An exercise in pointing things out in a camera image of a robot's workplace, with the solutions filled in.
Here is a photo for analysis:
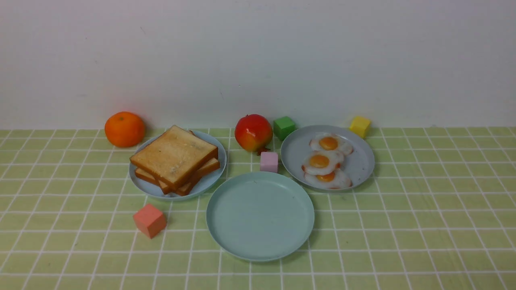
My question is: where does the fried egg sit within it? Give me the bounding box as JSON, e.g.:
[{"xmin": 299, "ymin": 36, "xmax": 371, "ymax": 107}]
[
  {"xmin": 302, "ymin": 150, "xmax": 345, "ymax": 176},
  {"xmin": 304, "ymin": 169, "xmax": 353, "ymax": 190},
  {"xmin": 308, "ymin": 133, "xmax": 354, "ymax": 156}
]

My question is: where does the toast slice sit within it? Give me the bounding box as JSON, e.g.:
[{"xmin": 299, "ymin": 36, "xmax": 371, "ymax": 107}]
[
  {"xmin": 135, "ymin": 158, "xmax": 221, "ymax": 195},
  {"xmin": 130, "ymin": 125, "xmax": 218, "ymax": 190},
  {"xmin": 175, "ymin": 178, "xmax": 201, "ymax": 197}
]

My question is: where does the red pomegranate fruit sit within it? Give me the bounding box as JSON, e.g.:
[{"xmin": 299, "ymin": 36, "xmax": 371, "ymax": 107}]
[{"xmin": 234, "ymin": 114, "xmax": 273, "ymax": 155}]

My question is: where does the pink cube block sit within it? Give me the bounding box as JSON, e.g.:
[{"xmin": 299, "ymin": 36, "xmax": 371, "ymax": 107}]
[{"xmin": 260, "ymin": 152, "xmax": 279, "ymax": 173}]

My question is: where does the green cube block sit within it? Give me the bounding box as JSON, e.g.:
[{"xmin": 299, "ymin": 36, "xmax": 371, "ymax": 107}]
[{"xmin": 273, "ymin": 116, "xmax": 297, "ymax": 141}]

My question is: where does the teal centre plate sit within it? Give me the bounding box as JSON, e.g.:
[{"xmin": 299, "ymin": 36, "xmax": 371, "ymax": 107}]
[{"xmin": 205, "ymin": 172, "xmax": 315, "ymax": 262}]

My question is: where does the grey egg plate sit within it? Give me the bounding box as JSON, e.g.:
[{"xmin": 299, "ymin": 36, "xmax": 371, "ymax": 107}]
[{"xmin": 281, "ymin": 125, "xmax": 376, "ymax": 192}]

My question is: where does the yellow cube block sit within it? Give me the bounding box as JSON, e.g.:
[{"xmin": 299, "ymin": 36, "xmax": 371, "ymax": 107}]
[{"xmin": 349, "ymin": 116, "xmax": 372, "ymax": 139}]

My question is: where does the salmon red cube block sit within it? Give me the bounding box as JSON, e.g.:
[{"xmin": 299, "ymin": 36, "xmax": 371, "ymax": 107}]
[{"xmin": 133, "ymin": 203, "xmax": 166, "ymax": 239}]

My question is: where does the orange mandarin fruit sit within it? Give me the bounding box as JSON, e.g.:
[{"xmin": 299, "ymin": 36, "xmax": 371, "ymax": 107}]
[{"xmin": 104, "ymin": 112, "xmax": 146, "ymax": 147}]

